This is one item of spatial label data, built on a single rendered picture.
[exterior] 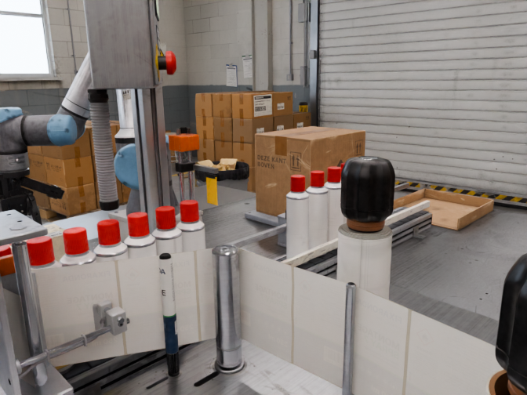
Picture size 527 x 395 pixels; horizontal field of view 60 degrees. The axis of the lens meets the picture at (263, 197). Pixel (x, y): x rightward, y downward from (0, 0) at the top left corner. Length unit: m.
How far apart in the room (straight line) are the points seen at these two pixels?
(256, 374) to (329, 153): 0.88
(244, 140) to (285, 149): 3.32
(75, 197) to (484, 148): 3.98
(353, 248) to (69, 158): 3.72
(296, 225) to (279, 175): 0.46
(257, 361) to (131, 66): 0.49
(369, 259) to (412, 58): 4.72
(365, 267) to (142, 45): 0.48
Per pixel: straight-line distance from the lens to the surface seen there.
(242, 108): 4.72
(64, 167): 4.27
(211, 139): 5.09
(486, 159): 5.15
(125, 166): 1.14
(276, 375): 0.71
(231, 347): 0.69
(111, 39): 0.76
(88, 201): 4.41
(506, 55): 5.06
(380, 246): 0.71
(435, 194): 1.87
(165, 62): 0.78
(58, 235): 1.31
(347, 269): 0.73
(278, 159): 1.46
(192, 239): 0.82
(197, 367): 0.73
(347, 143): 1.52
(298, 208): 1.01
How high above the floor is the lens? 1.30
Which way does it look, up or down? 15 degrees down
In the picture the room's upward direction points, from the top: 1 degrees counter-clockwise
